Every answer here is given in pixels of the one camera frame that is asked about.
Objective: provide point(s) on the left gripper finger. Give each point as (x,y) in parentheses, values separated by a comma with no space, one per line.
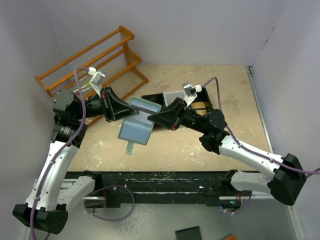
(119,114)
(116,103)

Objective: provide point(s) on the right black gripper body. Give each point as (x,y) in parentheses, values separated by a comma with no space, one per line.
(180,112)

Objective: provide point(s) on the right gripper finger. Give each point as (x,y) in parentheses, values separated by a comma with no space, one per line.
(173,109)
(164,119)

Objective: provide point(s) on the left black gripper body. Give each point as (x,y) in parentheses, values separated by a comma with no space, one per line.
(107,108)

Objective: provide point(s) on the grey magnetic stripe card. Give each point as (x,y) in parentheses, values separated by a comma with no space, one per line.
(143,117)

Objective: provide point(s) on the mint green card holder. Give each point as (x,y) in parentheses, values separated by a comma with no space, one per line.
(133,131)

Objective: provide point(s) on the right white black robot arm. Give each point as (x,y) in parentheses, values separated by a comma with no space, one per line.
(281,176)

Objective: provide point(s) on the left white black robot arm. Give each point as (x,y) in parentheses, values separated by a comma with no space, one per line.
(48,206)

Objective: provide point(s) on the black bin with gold card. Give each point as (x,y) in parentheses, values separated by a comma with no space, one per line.
(202,104)

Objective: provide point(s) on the white plastic bin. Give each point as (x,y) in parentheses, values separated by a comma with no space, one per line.
(170,96)

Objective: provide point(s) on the pens on rack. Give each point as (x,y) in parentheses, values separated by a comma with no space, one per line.
(84,83)

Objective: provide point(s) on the orange wooden rack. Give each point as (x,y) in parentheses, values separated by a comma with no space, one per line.
(111,55)

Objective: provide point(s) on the black square plate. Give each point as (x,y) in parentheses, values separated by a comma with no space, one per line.
(191,233)

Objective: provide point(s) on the orange brown object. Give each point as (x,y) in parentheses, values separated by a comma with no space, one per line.
(229,237)

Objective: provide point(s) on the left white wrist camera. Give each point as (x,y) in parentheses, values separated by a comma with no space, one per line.
(97,78)

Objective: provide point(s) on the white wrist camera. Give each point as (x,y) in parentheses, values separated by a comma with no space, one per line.
(190,92)
(97,78)

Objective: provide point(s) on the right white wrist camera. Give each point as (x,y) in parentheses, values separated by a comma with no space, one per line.
(190,92)

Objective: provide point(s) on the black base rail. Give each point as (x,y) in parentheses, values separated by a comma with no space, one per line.
(209,188)

